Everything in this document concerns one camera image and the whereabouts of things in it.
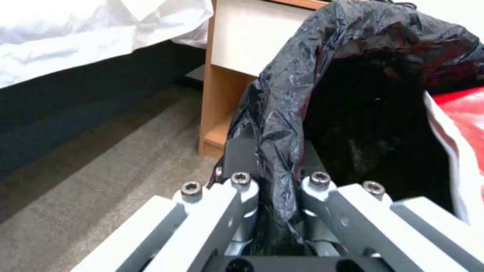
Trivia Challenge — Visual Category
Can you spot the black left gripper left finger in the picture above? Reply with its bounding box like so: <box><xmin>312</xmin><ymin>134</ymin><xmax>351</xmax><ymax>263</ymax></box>
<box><xmin>70</xmin><ymin>138</ymin><xmax>262</xmax><ymax>272</ymax></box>

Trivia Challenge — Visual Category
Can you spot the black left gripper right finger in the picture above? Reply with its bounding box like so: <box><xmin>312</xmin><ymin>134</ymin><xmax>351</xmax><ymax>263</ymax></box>
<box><xmin>299</xmin><ymin>141</ymin><xmax>484</xmax><ymax>272</ymax></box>

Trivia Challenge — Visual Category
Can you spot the red trash bin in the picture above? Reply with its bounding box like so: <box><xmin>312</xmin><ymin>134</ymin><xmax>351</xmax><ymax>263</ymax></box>
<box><xmin>422</xmin><ymin>86</ymin><xmax>484</xmax><ymax>226</ymax></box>

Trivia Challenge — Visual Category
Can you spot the black plastic garbage bag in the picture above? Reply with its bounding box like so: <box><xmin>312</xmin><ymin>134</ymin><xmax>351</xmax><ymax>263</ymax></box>
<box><xmin>226</xmin><ymin>0</ymin><xmax>484</xmax><ymax>257</ymax></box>

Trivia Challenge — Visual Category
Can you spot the dark bed base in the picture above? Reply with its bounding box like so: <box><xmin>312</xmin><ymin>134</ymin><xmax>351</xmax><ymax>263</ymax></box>
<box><xmin>0</xmin><ymin>39</ymin><xmax>209</xmax><ymax>187</ymax></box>

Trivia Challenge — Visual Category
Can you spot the wooden nightstand with white drawer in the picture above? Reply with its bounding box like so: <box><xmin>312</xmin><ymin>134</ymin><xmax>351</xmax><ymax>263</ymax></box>
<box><xmin>197</xmin><ymin>0</ymin><xmax>330</xmax><ymax>158</ymax></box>

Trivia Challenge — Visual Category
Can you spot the white bed sheet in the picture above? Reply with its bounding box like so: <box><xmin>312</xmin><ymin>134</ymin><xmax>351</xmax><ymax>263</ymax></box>
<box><xmin>0</xmin><ymin>0</ymin><xmax>215</xmax><ymax>89</ymax></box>

